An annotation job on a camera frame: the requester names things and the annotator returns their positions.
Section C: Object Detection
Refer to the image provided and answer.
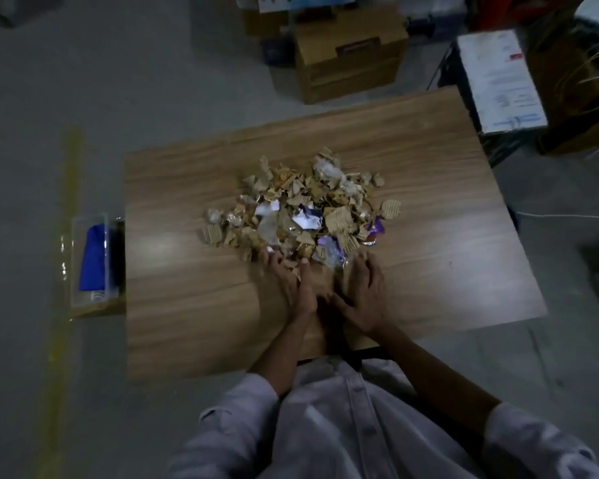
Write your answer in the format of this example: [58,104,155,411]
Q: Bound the person's left hand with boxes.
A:
[258,246,326,324]

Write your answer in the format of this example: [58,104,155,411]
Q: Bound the person's right hand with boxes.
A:
[327,249,391,336]

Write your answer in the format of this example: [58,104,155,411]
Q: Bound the pile of cardboard paper scraps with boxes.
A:
[197,146,403,275]

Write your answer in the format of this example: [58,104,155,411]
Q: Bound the person's left forearm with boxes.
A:
[247,313,314,399]

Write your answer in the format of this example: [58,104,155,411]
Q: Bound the person's right forearm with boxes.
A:
[374,323,502,430]

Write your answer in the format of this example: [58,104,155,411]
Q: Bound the black trousers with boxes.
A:
[297,346,395,371]

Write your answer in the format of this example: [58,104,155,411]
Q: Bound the wooden table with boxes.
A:
[123,84,549,383]

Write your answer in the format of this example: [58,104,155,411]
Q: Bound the light denim shirt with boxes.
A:
[167,357,599,479]

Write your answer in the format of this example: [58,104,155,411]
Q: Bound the taped brown cardboard box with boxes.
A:
[59,216,127,320]

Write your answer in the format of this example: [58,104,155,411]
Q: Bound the clear plastic box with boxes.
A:
[69,212,122,309]

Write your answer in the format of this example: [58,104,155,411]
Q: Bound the blue cloth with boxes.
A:
[79,224,108,293]

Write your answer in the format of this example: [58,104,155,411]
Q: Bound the dark blue small box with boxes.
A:
[259,37,296,67]

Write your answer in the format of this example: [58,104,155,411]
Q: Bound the black box with white label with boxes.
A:
[437,29,549,169]

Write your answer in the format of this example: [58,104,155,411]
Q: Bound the small brown cardboard box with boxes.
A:
[239,0,292,39]

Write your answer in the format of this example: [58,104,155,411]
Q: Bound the large brown cardboard box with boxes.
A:
[526,14,599,156]

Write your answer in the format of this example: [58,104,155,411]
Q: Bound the white blue printed box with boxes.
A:
[257,0,359,15]

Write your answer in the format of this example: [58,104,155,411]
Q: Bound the red plastic item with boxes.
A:
[467,0,588,34]

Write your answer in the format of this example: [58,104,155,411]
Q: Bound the white cable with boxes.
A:
[514,210,599,222]

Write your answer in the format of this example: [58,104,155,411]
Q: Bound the brown cardboard box with handle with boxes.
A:
[294,7,410,105]

